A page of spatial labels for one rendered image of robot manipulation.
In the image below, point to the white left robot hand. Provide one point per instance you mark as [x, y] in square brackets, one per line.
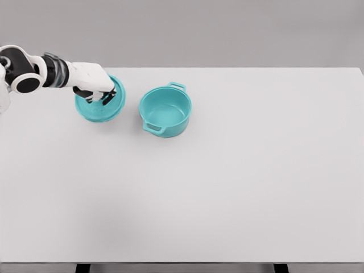
[94, 76]

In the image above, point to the teal pot lid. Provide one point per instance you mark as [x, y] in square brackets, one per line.
[98, 112]

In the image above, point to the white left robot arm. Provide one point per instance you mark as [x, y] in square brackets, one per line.
[28, 71]

